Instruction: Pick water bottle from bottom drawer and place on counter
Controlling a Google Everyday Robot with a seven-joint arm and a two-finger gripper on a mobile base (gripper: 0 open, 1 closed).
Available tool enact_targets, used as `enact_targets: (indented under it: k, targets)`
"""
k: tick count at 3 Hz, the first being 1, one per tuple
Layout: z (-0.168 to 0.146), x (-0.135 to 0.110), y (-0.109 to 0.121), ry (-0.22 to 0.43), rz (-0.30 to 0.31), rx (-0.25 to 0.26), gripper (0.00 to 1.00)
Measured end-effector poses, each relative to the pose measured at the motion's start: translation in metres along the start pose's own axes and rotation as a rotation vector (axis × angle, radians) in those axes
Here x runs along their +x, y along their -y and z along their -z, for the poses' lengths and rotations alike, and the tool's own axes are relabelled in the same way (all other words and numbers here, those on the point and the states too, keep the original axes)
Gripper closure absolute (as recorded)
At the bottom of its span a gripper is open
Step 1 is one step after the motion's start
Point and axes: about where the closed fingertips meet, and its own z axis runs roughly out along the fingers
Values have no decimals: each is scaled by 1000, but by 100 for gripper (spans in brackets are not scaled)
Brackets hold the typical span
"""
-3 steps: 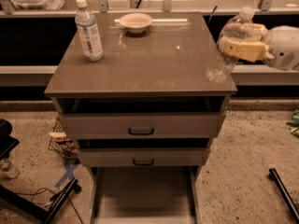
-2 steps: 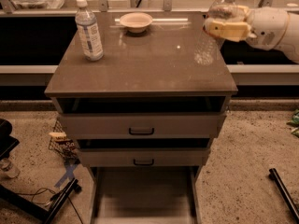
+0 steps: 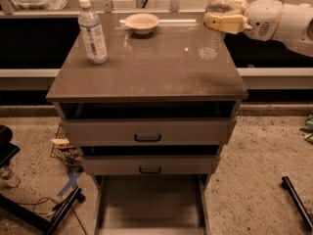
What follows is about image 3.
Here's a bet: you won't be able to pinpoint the white paper bowl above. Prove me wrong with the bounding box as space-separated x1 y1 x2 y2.
125 13 159 35

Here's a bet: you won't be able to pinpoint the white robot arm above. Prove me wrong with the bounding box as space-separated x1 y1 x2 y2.
203 0 313 57

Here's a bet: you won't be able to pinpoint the bottom open drawer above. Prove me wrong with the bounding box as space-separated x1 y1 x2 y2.
94 175 210 235

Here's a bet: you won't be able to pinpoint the black middle drawer handle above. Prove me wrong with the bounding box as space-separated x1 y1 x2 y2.
139 166 161 174

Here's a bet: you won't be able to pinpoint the green snack packets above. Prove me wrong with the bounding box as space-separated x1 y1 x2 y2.
300 115 313 144

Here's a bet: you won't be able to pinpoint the snack packet in basket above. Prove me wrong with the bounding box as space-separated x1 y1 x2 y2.
51 138 78 158

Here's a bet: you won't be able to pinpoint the water bottle on floor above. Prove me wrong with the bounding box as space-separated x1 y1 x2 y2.
0 166 21 187

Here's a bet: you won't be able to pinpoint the black cable on floor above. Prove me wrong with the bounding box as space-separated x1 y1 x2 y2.
13 197 89 235

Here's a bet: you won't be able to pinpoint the grey drawer cabinet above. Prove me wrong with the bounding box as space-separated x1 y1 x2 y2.
45 11 249 235

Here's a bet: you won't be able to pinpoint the black drawer handle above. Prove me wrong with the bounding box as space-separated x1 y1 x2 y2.
134 133 161 142
139 166 161 174

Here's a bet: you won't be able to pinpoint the black top drawer handle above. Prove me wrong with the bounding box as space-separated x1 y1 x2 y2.
134 133 161 142

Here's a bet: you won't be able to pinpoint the top grey drawer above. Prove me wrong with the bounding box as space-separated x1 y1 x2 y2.
61 118 236 147

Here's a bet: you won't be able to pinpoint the clear water bottle white cap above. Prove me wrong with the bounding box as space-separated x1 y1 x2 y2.
198 0 235 60

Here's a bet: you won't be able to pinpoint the black bar right floor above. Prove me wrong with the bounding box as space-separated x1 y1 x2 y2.
282 176 313 235

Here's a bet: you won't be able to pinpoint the labelled water bottle on counter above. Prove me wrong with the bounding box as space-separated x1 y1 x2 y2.
78 0 108 65

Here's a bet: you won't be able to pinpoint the black stand leg left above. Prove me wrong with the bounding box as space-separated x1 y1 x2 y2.
0 187 83 235

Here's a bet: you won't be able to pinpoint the grey drawer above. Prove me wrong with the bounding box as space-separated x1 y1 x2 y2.
81 155 219 175
61 118 236 147

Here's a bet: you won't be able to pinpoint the middle grey drawer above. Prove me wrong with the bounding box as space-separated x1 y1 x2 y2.
81 155 219 175

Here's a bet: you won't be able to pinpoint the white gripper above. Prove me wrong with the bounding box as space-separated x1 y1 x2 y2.
203 0 283 41

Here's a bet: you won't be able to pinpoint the black wire basket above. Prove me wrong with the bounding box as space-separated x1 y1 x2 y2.
50 126 81 167

